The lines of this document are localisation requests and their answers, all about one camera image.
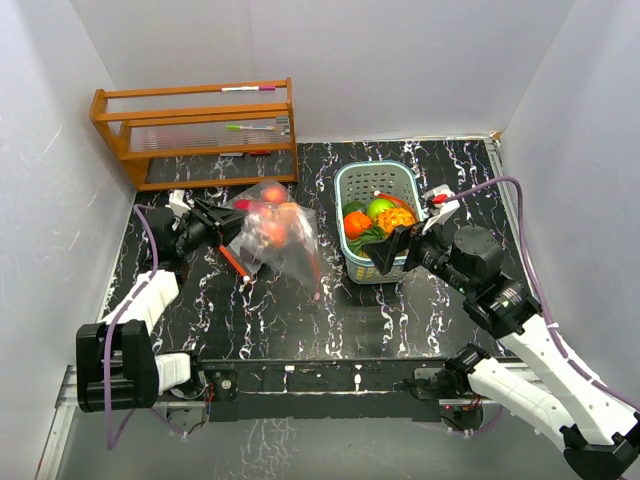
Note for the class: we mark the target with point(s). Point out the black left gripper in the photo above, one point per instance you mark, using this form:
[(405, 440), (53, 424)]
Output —
[(230, 221)]

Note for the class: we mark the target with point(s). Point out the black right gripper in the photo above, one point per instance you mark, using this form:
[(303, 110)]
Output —
[(383, 252)]

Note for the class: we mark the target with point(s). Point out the red bell pepper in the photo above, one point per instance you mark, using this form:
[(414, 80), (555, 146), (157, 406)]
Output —
[(245, 204)]

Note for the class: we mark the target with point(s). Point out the small orange pineapple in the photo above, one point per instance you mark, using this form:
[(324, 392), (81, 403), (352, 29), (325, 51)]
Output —
[(382, 227)]

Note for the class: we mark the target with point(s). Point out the small orange tangerine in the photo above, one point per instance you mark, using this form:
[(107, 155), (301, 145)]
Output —
[(355, 224)]

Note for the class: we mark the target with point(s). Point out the green lime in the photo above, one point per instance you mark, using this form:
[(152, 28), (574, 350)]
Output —
[(378, 206)]

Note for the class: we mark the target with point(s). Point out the orange fruit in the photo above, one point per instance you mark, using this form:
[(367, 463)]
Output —
[(276, 235)]

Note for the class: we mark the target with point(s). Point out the clear orange-zip bag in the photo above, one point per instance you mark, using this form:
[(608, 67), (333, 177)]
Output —
[(298, 259)]

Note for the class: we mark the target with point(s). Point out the pink peach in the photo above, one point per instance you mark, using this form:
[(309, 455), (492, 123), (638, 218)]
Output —
[(274, 194)]

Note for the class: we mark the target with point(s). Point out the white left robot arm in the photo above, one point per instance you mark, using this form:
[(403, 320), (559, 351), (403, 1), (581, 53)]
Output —
[(117, 368)]

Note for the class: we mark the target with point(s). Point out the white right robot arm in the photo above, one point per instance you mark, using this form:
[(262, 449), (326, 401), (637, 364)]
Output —
[(596, 430)]

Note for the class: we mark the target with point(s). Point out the light blue plastic basket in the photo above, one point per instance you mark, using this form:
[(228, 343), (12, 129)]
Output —
[(372, 198)]

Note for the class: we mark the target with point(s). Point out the wooden shelf rack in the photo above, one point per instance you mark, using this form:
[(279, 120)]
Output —
[(143, 126)]

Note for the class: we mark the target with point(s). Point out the green white pen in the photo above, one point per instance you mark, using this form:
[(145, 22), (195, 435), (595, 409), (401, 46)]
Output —
[(237, 127)]

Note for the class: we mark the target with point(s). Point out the pink white pen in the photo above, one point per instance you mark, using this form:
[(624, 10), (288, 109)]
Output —
[(248, 88)]

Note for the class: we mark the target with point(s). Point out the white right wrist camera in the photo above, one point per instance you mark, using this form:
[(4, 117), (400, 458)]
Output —
[(438, 208)]

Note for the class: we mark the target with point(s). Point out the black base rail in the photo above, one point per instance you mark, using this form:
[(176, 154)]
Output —
[(332, 389)]

